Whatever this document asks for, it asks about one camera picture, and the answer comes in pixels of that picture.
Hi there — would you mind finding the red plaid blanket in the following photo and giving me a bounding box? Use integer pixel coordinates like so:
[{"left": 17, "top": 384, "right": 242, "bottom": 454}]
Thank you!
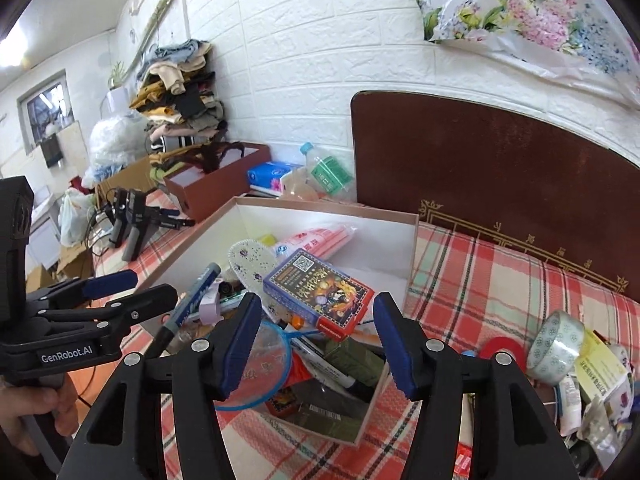
[{"left": 95, "top": 189, "right": 640, "bottom": 480}]

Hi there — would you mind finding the person's left hand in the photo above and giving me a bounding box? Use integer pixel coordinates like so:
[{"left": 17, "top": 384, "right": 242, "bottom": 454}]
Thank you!
[{"left": 0, "top": 374, "right": 81, "bottom": 457}]

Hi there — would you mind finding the brown headboard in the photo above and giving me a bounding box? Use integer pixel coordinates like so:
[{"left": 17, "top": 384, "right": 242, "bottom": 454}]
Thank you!
[{"left": 350, "top": 91, "right": 640, "bottom": 304}]

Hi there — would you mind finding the white cardboard box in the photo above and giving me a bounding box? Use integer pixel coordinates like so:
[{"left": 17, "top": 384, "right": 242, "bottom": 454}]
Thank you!
[{"left": 134, "top": 195, "right": 421, "bottom": 448}]

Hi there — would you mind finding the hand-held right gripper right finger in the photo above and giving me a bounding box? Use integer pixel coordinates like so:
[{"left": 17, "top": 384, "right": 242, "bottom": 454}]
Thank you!
[{"left": 372, "top": 291, "right": 581, "bottom": 480}]

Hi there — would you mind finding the white tube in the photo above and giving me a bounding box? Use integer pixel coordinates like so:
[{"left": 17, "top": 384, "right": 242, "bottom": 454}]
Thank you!
[{"left": 557, "top": 375, "right": 585, "bottom": 437}]

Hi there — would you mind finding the green packet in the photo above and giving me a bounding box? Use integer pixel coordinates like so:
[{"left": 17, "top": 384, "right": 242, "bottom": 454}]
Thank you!
[{"left": 322, "top": 337, "right": 387, "bottom": 387}]

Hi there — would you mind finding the red tape roll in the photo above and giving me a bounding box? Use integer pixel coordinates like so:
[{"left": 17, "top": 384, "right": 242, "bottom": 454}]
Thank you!
[{"left": 477, "top": 336, "right": 528, "bottom": 372}]

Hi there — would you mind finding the white dotted shoe insole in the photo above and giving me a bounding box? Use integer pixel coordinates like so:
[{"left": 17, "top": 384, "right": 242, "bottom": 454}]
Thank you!
[{"left": 227, "top": 240, "right": 297, "bottom": 328}]

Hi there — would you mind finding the floral plastic bag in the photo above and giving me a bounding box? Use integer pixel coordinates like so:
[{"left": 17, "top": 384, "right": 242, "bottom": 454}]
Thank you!
[{"left": 412, "top": 0, "right": 640, "bottom": 107}]

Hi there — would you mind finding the black marker pen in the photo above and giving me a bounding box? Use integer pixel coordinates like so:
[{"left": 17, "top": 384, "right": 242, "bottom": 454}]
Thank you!
[{"left": 295, "top": 339, "right": 373, "bottom": 402}]

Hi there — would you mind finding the idle black gripper device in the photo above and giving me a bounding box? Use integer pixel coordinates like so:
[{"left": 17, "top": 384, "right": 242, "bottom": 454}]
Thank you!
[{"left": 106, "top": 187, "right": 197, "bottom": 262}]

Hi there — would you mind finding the potted plant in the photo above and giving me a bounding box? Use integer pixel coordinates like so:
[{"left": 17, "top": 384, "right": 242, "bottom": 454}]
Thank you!
[{"left": 106, "top": 61, "right": 133, "bottom": 112}]

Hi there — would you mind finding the window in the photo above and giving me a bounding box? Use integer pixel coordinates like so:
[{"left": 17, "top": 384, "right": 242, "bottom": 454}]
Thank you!
[{"left": 17, "top": 72, "right": 69, "bottom": 154}]

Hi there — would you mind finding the blue playing card box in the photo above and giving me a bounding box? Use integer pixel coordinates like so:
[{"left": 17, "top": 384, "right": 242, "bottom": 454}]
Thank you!
[{"left": 262, "top": 248, "right": 376, "bottom": 343}]

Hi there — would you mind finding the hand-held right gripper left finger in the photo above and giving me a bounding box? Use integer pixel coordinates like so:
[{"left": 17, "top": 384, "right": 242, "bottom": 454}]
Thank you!
[{"left": 62, "top": 291, "right": 264, "bottom": 480}]

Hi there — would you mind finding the small pink box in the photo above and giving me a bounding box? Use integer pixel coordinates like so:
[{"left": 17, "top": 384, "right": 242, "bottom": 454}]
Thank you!
[{"left": 199, "top": 284, "right": 224, "bottom": 324}]

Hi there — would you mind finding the blue tissue pack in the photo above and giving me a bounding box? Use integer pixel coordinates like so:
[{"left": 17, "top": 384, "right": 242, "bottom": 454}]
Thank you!
[{"left": 247, "top": 162, "right": 304, "bottom": 194}]

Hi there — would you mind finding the clear plastic bag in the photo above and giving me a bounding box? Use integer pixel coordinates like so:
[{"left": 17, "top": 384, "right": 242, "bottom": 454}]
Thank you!
[{"left": 81, "top": 112, "right": 152, "bottom": 187}]

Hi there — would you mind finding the pink straw pack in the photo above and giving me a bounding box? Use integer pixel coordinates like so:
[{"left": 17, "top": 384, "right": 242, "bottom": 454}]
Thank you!
[{"left": 272, "top": 224, "right": 359, "bottom": 262}]

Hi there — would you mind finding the brown shoebox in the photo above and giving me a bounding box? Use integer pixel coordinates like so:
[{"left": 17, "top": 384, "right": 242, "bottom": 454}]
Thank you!
[{"left": 163, "top": 142, "right": 273, "bottom": 224}]

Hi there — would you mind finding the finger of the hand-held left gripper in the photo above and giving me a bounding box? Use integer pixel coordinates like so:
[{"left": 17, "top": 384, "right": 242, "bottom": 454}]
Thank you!
[
  {"left": 26, "top": 269, "right": 139, "bottom": 312},
  {"left": 35, "top": 283, "right": 179, "bottom": 343}
]

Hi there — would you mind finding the pale yellow plastic bag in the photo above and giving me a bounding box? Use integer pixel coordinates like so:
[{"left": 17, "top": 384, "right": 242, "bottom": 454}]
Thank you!
[{"left": 58, "top": 189, "right": 97, "bottom": 247}]

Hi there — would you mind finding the brown cardboard box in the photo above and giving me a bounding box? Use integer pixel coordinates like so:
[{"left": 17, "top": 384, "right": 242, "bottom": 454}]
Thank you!
[{"left": 95, "top": 155, "right": 167, "bottom": 202}]

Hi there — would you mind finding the clear tape roll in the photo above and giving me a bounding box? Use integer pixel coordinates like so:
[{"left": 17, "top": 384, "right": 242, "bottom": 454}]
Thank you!
[{"left": 525, "top": 310, "right": 587, "bottom": 387}]

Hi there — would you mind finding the dark barcode packet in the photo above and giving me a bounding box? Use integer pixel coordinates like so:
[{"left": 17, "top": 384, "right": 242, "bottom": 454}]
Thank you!
[{"left": 289, "top": 379, "right": 372, "bottom": 445}]

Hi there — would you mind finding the yellow label packet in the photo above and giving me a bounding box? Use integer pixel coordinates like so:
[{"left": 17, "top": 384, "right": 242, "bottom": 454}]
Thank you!
[{"left": 575, "top": 329, "right": 632, "bottom": 403}]

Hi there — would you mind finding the blue mini racket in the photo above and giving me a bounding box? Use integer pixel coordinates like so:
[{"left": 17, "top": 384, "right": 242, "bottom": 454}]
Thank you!
[{"left": 215, "top": 317, "right": 328, "bottom": 412}]

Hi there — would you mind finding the green label plastic bottle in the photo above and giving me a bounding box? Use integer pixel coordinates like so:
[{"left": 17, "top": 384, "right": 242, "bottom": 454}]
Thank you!
[{"left": 299, "top": 142, "right": 356, "bottom": 200}]

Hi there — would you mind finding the blue marker pen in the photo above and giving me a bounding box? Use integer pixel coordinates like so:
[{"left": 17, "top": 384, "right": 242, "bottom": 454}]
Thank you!
[{"left": 145, "top": 261, "right": 222, "bottom": 359}]

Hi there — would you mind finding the pile of clothes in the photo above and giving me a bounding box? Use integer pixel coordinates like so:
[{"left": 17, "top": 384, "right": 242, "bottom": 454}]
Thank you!
[{"left": 129, "top": 40, "right": 231, "bottom": 157}]

